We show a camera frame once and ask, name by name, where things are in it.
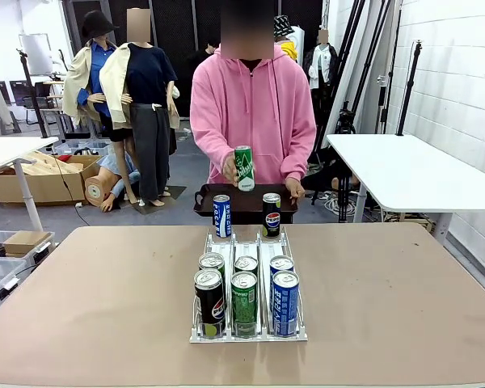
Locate dark brown serving tray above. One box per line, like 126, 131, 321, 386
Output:
192, 183, 299, 217

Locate green Chilsung cider can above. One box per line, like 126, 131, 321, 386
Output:
234, 145, 256, 192
234, 255, 259, 278
230, 271, 259, 339

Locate black Pepsi can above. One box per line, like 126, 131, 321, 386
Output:
193, 268, 226, 339
262, 192, 282, 238
198, 252, 226, 284

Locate person's left forearm pink sleeve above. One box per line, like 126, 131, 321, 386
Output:
280, 133, 318, 185

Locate person's right forearm pink sleeve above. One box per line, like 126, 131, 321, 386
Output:
192, 133, 235, 183

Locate person in pink hoodie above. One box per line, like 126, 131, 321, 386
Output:
189, 0, 318, 226

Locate background person in black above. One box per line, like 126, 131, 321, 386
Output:
187, 38, 221, 76

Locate person's left hand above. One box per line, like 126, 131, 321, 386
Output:
285, 176, 306, 200

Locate person's right hand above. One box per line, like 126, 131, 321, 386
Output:
221, 151, 242, 188

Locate white height-adjustable table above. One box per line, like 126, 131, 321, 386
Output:
0, 136, 61, 232
326, 133, 485, 246

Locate black stand pole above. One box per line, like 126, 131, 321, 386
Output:
394, 39, 424, 137

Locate leaning black poles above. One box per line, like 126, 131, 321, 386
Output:
338, 0, 394, 134

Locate blue Pocari Sweat can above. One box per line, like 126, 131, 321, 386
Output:
269, 255, 296, 280
213, 194, 232, 238
271, 270, 301, 338

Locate mannequin white black jacket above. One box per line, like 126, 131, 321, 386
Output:
302, 28, 339, 106

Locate white plastic can dispenser rack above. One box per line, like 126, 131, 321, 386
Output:
188, 226, 309, 344

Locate mannequin yellow hoodie patterned hat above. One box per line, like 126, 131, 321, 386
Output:
273, 15, 304, 64

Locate mannequin navy top grey trousers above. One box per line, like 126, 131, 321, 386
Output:
99, 7, 181, 208

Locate black mesh partition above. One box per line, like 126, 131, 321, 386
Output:
104, 0, 325, 118

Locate lying mannequin torso light blue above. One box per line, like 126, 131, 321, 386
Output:
84, 153, 141, 213

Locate clear storage crate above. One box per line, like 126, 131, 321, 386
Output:
55, 138, 115, 157

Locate mannequin blue shirt beige jacket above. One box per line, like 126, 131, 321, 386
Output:
61, 34, 120, 142

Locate black bucket hat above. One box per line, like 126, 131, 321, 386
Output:
80, 10, 120, 40

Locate cardboard box with wood slats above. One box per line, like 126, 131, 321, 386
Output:
0, 150, 103, 205

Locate small brown cardboard box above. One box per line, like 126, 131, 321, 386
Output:
2, 230, 53, 256

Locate white board panel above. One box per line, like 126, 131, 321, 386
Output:
19, 32, 54, 77

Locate white cable coil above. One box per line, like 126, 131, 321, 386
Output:
323, 192, 359, 220

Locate black tripod with camera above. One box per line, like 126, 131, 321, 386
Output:
334, 100, 357, 136

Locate dark mannequin base plate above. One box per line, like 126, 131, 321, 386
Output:
129, 184, 188, 216

